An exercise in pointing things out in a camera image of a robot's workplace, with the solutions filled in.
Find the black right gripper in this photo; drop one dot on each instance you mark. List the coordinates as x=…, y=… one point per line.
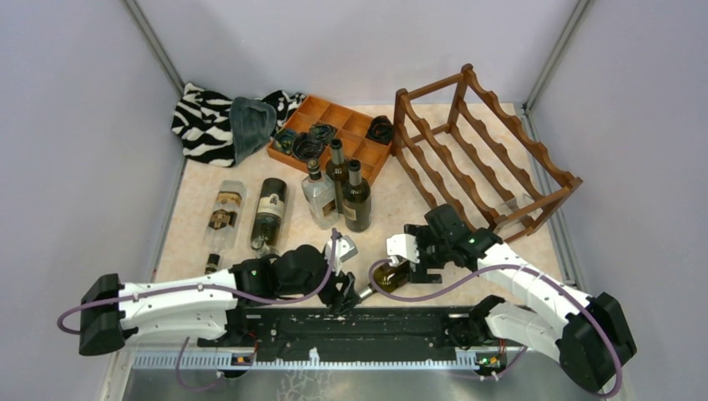
x=419, y=271

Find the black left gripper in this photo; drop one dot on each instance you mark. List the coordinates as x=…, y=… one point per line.
x=341, y=300

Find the green wine bottle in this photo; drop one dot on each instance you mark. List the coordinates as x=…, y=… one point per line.
x=388, y=277

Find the dark wine bottle front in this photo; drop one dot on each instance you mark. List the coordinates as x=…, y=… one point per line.
x=356, y=203

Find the dark wine bottle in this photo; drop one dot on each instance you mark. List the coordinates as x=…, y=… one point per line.
x=337, y=171
x=270, y=211
x=356, y=203

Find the wooden wine rack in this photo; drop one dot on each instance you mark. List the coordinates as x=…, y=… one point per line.
x=459, y=146

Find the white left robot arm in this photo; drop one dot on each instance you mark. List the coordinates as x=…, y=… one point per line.
x=114, y=314

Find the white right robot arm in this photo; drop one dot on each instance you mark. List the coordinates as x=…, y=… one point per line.
x=588, y=337

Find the small clear glass bottle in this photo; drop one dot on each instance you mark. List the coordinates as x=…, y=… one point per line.
x=262, y=249

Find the standing clear bottle black cap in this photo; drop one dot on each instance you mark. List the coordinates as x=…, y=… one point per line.
x=320, y=195

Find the dark wine bottle lying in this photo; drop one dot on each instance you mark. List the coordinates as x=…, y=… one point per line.
x=270, y=211

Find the standing dark wine bottle back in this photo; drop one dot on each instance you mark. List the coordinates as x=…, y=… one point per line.
x=337, y=171

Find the clear liquor bottle gold label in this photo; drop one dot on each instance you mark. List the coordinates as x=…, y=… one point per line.
x=223, y=223

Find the black rolled item right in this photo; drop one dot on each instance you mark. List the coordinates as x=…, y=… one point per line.
x=380, y=130

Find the orange wooden compartment tray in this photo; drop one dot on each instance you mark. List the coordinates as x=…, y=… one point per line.
x=326, y=121

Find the zebra striped cloth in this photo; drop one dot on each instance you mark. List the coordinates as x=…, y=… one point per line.
x=201, y=121

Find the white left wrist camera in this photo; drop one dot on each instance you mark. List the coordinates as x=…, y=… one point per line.
x=340, y=252

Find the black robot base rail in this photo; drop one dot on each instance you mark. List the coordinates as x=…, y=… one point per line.
x=369, y=338

